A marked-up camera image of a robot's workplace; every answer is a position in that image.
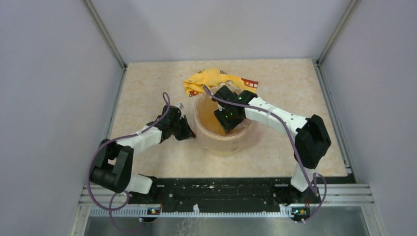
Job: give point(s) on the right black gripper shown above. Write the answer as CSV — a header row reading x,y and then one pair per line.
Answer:
x,y
226,125

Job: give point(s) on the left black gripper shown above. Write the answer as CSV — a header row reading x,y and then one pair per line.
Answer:
x,y
188,133

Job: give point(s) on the yellow trash bin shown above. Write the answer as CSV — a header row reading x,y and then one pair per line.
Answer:
x,y
224,136

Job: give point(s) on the translucent pink plastic bag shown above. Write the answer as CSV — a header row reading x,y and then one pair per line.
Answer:
x,y
228,140

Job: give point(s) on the yellow printed wrapper bag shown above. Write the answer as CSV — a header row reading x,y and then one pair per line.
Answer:
x,y
213,77

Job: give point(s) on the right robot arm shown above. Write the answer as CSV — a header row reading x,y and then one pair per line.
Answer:
x,y
308,136

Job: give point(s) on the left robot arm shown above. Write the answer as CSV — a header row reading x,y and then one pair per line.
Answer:
x,y
113,164

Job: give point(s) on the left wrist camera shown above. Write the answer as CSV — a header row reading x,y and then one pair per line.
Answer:
x,y
180,106

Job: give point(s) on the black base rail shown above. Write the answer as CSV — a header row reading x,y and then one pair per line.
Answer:
x,y
224,195

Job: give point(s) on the grey cable duct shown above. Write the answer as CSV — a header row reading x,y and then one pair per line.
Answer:
x,y
154,212

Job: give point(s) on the left aluminium frame post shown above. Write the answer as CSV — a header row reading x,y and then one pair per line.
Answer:
x,y
104,33

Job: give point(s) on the aluminium frame post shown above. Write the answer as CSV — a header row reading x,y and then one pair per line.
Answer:
x,y
104,33
343,21

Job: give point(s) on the right aluminium frame post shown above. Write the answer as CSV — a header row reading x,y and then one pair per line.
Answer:
x,y
343,21

